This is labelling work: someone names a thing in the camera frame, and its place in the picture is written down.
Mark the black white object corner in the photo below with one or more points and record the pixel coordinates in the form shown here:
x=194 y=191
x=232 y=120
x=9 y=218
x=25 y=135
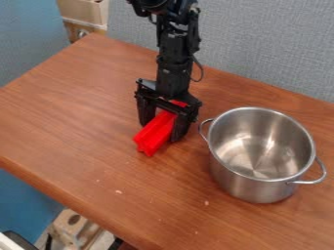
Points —
x=15 y=241

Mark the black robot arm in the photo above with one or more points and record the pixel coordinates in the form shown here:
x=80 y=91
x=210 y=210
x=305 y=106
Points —
x=175 y=19

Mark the wooden frame post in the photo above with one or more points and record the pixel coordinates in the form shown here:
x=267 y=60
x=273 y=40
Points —
x=84 y=16

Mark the red plastic block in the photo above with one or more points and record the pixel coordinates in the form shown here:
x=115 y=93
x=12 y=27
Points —
x=155 y=132

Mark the stainless steel pot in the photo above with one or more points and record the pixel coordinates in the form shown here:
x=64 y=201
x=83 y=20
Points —
x=261 y=152

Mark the wooden frame under table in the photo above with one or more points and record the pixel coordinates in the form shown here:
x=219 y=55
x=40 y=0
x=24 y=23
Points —
x=72 y=232

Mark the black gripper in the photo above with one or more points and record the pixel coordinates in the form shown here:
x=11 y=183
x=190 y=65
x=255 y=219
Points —
x=183 y=104

